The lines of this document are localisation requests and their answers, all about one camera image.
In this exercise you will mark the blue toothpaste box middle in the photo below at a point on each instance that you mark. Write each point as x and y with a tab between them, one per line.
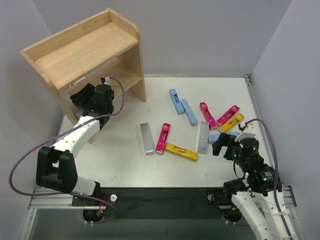
189	113

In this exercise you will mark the yellow toothpaste box front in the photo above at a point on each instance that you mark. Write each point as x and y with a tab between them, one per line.
182	152

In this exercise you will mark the aluminium frame rail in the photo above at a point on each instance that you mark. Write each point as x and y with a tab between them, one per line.
65	201

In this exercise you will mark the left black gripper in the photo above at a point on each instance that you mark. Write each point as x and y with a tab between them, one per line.
81	97

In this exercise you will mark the silver toothpaste box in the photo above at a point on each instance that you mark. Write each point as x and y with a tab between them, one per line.
147	139
203	138

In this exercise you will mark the pink toothpaste box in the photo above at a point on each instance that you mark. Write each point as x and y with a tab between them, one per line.
162	140
227	115
208	116

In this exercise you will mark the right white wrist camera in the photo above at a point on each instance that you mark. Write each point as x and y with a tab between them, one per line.
247	130

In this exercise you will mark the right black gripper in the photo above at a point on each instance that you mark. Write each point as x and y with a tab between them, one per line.
225	143

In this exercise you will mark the yellow toothpaste box right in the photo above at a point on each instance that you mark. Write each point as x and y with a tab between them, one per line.
233	121

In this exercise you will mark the blue toothpaste box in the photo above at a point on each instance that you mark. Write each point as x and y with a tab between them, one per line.
214	137
176	101
189	113

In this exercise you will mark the pink toothpaste box centre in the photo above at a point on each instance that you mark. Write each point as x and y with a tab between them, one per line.
208	116

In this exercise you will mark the blue toothpaste box near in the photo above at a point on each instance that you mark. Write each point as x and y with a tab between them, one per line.
214	137

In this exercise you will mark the blue toothpaste box far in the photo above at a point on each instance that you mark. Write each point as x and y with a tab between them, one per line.
176	101

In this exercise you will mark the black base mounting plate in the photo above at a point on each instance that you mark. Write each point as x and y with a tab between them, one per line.
159	203

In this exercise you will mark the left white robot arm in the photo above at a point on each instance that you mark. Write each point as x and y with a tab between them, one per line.
56	168

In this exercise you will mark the pink toothpaste box left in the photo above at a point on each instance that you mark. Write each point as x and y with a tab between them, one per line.
162	140

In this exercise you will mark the pink toothpaste box right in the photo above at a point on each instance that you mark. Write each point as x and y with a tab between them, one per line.
227	115

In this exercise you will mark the yellow toothpaste box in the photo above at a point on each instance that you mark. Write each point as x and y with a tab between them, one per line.
233	121
182	152

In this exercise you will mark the wooden two-tier shelf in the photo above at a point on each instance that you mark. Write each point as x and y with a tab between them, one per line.
105	44

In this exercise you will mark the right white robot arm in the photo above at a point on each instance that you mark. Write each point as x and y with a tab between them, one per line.
258	195

